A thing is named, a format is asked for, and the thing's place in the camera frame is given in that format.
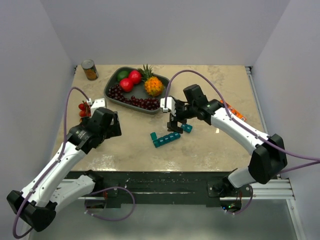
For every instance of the tin can yellow label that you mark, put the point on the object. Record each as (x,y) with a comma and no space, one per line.
(90,69)

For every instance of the red apple front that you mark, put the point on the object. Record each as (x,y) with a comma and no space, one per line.
(126,84)

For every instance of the black table front rail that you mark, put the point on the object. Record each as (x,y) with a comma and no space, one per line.
(116,188)

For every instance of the teal five-day pill organizer strip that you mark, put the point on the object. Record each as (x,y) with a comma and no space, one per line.
(163,140)

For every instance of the red apple rear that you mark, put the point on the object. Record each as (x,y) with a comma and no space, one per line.
(135,76)

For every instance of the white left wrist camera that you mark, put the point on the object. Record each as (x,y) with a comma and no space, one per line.
(93,105)

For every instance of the grey plastic fruit tray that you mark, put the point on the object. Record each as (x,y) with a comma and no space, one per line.
(138,91)

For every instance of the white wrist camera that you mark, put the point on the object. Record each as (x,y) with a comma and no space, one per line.
(93,105)
(168,105)

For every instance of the green lime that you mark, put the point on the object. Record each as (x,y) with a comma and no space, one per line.
(122,75)

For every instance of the dark purple grape bunch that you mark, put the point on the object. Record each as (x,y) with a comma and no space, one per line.
(116,92)

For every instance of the orange toy pineapple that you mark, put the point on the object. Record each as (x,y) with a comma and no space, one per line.
(152,84)

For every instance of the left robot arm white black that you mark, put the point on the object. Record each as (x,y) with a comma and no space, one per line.
(38,203)

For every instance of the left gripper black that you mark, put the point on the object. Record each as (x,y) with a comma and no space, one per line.
(114,129)

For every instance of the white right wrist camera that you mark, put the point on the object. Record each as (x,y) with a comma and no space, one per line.
(168,105)

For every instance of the teal two-day pill organizer piece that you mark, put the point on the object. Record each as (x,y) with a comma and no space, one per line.
(187,128)

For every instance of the red apple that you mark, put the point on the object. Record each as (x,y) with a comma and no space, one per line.
(135,76)
(126,84)

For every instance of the orange snack box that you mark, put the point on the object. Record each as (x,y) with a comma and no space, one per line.
(236,113)

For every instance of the red cherry tomato bunch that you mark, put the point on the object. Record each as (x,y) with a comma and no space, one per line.
(84,110)

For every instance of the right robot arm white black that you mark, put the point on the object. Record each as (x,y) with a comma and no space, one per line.
(267,157)

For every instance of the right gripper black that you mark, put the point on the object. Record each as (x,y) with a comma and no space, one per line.
(172,125)

